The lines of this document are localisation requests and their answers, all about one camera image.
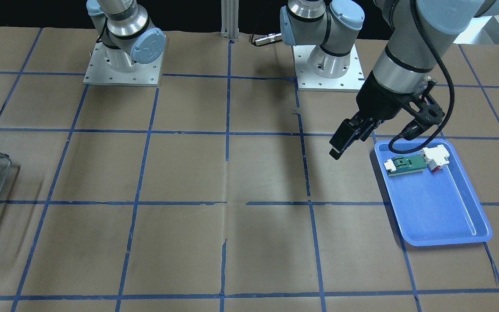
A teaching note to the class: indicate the aluminium frame post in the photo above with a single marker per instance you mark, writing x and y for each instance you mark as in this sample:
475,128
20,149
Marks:
229,19

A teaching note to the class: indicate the white red connector block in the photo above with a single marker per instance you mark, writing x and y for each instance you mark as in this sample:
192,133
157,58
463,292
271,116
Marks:
436,158

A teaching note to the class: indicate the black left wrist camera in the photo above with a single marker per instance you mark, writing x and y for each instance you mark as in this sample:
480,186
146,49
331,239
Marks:
426,112

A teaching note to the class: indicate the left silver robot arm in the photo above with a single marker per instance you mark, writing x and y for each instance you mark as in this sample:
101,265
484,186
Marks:
409,73

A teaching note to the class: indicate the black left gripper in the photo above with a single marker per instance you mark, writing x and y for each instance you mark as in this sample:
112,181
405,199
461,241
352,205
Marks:
380,100

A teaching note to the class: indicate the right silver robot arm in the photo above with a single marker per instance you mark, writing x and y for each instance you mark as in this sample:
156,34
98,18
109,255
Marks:
126,33

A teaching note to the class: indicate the blue plastic tray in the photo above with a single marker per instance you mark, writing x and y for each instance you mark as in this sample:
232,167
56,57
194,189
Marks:
435,208

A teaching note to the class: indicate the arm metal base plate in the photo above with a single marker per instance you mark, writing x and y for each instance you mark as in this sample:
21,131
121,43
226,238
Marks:
113,67
332,71

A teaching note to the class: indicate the green circuit board part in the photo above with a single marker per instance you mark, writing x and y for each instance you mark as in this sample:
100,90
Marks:
401,165

